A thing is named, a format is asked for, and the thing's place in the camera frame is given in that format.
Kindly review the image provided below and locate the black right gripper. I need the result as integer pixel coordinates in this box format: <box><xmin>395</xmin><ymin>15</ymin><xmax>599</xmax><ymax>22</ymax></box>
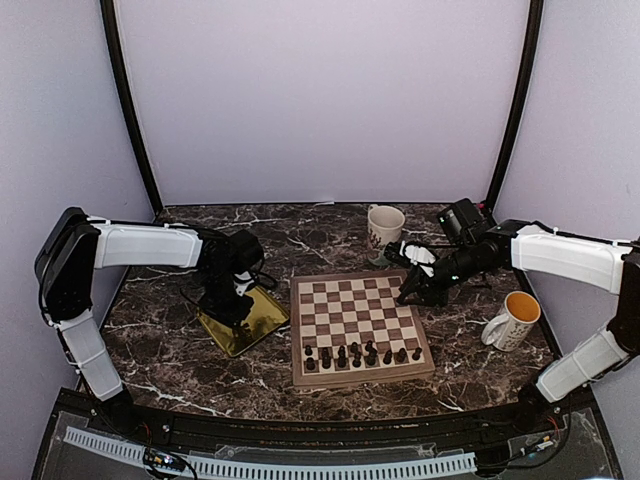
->
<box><xmin>398</xmin><ymin>241</ymin><xmax>487</xmax><ymax>307</ymax></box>

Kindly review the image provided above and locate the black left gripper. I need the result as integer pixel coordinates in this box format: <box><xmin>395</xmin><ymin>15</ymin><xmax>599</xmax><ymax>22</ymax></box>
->
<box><xmin>198</xmin><ymin>269</ymin><xmax>254</xmax><ymax>330</ymax></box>

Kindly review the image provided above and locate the gold metal tray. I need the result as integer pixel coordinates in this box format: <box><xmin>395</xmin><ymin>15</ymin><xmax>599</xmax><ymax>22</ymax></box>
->
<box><xmin>197</xmin><ymin>286</ymin><xmax>289</xmax><ymax>357</ymax></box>

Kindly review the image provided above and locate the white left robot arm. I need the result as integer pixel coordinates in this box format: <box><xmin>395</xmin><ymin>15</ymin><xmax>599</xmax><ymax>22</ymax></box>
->
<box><xmin>34</xmin><ymin>207</ymin><xmax>265</xmax><ymax>436</ymax></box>

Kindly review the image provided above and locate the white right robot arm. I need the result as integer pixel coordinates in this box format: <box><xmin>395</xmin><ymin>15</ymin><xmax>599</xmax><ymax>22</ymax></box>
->
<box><xmin>384</xmin><ymin>198</ymin><xmax>639</xmax><ymax>434</ymax></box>

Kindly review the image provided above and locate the pile of dark chess pieces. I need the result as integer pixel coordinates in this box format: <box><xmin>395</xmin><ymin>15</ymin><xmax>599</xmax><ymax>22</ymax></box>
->
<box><xmin>237</xmin><ymin>323</ymin><xmax>253</xmax><ymax>337</ymax></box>

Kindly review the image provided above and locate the wooden chess board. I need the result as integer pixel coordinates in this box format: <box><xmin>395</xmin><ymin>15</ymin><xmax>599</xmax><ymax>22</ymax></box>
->
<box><xmin>290</xmin><ymin>270</ymin><xmax>435</xmax><ymax>390</ymax></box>

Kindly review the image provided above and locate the cream floral mug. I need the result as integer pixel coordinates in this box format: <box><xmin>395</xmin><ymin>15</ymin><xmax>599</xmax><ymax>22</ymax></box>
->
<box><xmin>366</xmin><ymin>204</ymin><xmax>405</xmax><ymax>266</ymax></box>

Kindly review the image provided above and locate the white mug orange inside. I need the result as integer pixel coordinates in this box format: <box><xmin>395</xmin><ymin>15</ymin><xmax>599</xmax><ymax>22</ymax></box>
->
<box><xmin>481</xmin><ymin>291</ymin><xmax>542</xmax><ymax>352</ymax></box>

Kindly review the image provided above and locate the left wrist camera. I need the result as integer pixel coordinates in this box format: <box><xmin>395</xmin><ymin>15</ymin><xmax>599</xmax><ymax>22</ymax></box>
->
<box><xmin>232</xmin><ymin>271</ymin><xmax>256</xmax><ymax>297</ymax></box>

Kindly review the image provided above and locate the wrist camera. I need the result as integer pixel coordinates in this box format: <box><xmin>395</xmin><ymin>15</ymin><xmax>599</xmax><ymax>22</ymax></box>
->
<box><xmin>232</xmin><ymin>271</ymin><xmax>256</xmax><ymax>297</ymax></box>
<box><xmin>383</xmin><ymin>241</ymin><xmax>437</xmax><ymax>277</ymax></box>

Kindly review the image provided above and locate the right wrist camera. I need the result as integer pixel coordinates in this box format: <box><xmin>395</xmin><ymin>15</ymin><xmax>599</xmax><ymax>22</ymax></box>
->
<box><xmin>383</xmin><ymin>241</ymin><xmax>437</xmax><ymax>277</ymax></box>

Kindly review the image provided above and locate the black front rail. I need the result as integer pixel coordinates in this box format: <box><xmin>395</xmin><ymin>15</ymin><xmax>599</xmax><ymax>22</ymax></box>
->
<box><xmin>149</xmin><ymin>415</ymin><xmax>497</xmax><ymax>448</ymax></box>

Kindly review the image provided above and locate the white slotted cable duct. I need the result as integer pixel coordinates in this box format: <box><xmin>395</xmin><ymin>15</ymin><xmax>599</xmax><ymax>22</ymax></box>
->
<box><xmin>63</xmin><ymin>427</ymin><xmax>477</xmax><ymax>479</ymax></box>

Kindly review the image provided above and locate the right black frame post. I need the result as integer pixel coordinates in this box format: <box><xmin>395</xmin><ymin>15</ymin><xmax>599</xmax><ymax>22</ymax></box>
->
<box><xmin>484</xmin><ymin>0</ymin><xmax>545</xmax><ymax>213</ymax></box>

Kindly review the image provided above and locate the black frame post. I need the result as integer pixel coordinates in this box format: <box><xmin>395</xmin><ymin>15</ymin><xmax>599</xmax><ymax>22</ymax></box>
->
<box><xmin>484</xmin><ymin>0</ymin><xmax>545</xmax><ymax>213</ymax></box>
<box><xmin>99</xmin><ymin>0</ymin><xmax>164</xmax><ymax>215</ymax></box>

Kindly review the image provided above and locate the left black frame post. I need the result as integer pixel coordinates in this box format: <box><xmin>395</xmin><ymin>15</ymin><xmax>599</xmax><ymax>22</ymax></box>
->
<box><xmin>99</xmin><ymin>0</ymin><xmax>164</xmax><ymax>215</ymax></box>

